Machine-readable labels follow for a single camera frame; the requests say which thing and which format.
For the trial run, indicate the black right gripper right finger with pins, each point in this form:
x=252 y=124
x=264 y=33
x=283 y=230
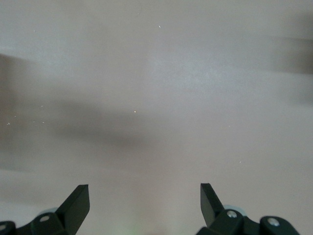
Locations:
x=212 y=210

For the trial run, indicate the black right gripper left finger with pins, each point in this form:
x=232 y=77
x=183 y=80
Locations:
x=73 y=210

